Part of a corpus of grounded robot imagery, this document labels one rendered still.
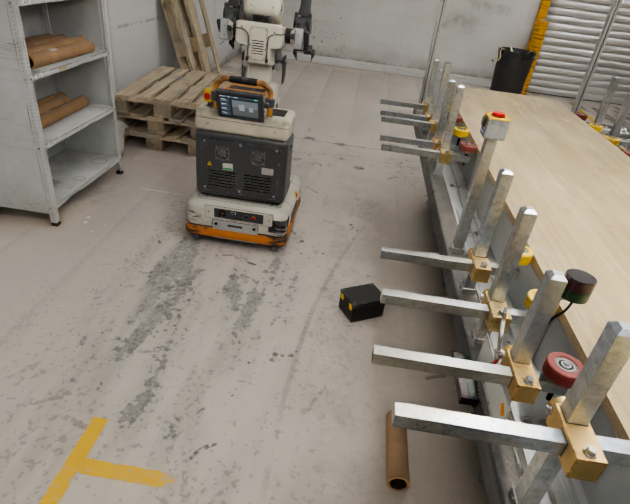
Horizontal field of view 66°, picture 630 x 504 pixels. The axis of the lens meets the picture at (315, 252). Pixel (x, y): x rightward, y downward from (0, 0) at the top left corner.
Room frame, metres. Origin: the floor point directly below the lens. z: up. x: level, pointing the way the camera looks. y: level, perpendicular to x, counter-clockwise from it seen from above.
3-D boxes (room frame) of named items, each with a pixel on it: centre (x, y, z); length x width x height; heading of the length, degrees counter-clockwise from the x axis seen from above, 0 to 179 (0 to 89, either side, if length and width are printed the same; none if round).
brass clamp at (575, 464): (0.57, -0.48, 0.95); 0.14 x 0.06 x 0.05; 177
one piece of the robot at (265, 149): (2.77, 0.49, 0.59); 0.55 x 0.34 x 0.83; 87
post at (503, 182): (1.35, -0.52, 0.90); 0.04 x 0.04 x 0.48; 87
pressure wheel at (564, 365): (0.80, -0.57, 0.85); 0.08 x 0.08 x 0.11
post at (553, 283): (0.85, -0.50, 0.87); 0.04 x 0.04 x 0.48; 87
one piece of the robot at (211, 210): (2.53, 0.48, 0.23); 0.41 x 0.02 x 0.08; 87
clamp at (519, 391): (0.82, -0.50, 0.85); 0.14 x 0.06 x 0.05; 177
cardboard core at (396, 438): (1.20, -0.41, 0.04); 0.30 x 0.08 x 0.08; 177
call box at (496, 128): (1.61, -0.54, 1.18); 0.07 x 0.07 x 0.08; 87
